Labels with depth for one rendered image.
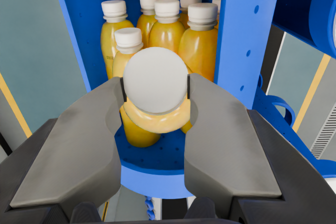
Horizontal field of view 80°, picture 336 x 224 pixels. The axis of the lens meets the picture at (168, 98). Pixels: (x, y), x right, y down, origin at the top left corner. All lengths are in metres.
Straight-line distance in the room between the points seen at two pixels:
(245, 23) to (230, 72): 0.05
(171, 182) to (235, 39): 0.21
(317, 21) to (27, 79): 1.81
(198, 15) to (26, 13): 1.48
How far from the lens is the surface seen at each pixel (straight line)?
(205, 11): 0.28
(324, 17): 0.51
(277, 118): 1.00
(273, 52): 1.52
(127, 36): 0.30
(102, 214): 1.00
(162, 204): 0.79
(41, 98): 1.96
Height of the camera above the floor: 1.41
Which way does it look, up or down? 57 degrees down
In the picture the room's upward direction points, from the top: 178 degrees clockwise
